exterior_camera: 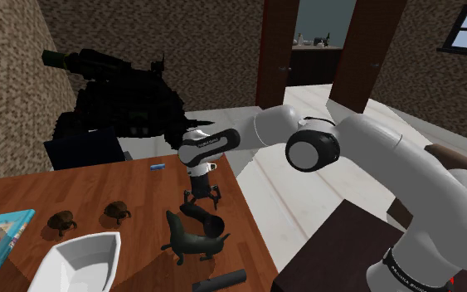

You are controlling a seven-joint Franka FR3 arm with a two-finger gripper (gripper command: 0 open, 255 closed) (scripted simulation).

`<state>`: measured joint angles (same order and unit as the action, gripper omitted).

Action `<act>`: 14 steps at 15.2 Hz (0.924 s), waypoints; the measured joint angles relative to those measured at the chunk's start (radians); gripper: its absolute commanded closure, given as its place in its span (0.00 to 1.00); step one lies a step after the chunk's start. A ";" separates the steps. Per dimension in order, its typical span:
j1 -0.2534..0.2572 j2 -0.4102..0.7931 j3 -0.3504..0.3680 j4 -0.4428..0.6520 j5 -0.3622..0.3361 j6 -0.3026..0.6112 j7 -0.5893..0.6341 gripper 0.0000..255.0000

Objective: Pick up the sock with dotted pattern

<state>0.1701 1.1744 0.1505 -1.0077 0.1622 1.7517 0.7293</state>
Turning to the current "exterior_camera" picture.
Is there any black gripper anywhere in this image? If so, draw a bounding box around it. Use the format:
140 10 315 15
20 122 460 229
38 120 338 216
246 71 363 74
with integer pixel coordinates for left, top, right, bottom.
182 174 223 211

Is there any black tube-shaped cup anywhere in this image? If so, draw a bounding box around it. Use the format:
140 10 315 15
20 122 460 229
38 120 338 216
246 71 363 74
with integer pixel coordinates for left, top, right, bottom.
178 202 226 239

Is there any black seal figure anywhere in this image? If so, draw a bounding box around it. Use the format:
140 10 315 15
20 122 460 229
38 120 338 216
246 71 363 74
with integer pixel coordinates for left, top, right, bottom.
160 209 231 266

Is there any brown wooden table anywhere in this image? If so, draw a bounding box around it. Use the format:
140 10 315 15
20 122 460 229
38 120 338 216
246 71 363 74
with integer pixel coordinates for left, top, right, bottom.
0 153 280 292

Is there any brown turtle figure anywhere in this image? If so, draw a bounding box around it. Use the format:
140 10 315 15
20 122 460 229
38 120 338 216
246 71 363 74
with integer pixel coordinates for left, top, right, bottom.
46 210 79 238
103 201 133 226

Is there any dark grey cylinder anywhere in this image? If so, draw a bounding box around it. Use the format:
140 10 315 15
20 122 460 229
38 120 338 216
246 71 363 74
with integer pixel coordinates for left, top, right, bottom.
192 268 247 292

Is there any large black machine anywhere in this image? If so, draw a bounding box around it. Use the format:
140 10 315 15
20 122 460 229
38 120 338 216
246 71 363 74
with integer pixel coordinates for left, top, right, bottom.
41 48 216 152

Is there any white boat-shaped bowl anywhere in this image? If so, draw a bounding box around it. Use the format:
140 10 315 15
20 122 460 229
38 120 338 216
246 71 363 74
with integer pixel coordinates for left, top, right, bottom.
27 231 122 292

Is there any dark brown robot stand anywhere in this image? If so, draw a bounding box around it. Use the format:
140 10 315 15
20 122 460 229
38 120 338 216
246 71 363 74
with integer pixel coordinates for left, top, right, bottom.
271 198 467 292

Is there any brown open door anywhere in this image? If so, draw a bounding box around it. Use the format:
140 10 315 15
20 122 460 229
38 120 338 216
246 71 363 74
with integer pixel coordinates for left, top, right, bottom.
255 0 301 110
328 0 408 114

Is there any dark cabinet with items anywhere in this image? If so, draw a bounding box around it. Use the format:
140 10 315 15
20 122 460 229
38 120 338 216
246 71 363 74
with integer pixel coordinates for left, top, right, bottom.
287 32 343 87

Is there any brown sofa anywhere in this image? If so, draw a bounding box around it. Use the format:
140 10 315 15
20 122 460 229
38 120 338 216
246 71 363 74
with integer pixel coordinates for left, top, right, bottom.
424 144 467 184

